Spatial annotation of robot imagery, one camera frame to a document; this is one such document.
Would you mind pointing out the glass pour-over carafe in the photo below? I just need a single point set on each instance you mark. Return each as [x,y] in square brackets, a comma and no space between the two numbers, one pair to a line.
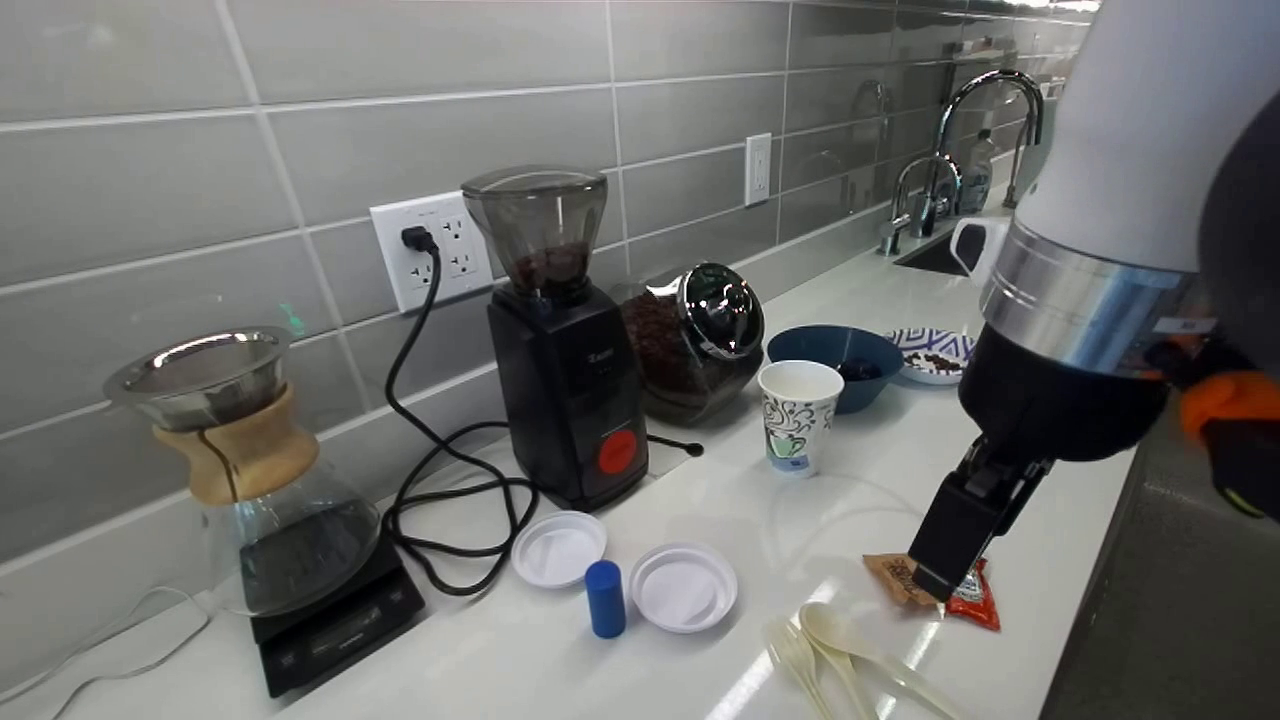
[280,520]

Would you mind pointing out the white wall outlet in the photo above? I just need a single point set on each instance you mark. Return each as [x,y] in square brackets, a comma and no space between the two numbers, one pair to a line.
[455,253]

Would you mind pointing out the blue patterned paper plate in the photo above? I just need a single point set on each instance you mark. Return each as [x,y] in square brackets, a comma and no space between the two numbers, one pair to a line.
[925,340]

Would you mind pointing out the brown sugar packet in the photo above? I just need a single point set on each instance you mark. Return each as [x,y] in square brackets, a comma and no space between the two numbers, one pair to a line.
[887,576]

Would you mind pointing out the thin black stick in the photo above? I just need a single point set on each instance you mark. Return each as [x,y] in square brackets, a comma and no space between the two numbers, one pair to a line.
[695,448]

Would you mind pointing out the glass jar of coffee beans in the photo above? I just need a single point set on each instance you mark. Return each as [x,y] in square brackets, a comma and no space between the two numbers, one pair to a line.
[695,347]

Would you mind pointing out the coffee beans pile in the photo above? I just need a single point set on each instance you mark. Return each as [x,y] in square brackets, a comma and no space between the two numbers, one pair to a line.
[941,360]

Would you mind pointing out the small chrome faucet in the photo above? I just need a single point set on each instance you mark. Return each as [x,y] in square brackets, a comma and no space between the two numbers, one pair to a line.
[925,185]

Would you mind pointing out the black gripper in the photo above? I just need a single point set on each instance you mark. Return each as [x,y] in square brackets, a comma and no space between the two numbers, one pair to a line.
[1064,404]

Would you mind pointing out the black coffee grinder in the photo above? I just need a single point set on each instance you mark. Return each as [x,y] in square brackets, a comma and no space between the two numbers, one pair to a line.
[566,387]

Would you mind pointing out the black coffee scale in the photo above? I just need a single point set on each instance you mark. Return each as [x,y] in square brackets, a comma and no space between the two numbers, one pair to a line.
[332,635]

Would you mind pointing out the white plastic cup lid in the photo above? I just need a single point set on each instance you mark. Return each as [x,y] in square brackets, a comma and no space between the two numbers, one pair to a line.
[560,551]

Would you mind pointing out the patterned paper cup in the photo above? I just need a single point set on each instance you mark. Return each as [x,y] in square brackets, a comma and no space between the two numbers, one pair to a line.
[799,427]

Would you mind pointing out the tall chrome faucet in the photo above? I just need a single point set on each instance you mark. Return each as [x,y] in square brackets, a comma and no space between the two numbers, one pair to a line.
[992,83]

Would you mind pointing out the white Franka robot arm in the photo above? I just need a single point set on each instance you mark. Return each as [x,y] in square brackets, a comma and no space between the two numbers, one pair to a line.
[1162,135]

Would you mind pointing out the small blue cylinder cap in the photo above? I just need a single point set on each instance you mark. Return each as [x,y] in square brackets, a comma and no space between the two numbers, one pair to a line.
[606,601]

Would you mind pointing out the white wall switch plate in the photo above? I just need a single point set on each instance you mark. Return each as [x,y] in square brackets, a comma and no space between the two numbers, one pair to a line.
[759,166]

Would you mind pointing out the white round saucer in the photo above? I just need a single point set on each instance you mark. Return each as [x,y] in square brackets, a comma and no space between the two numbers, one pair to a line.
[683,586]

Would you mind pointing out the dark blue bowl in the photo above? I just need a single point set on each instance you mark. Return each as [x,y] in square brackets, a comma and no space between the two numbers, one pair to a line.
[865,360]

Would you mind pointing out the dark sink basin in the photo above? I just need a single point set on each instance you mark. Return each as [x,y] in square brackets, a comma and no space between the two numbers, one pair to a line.
[932,253]

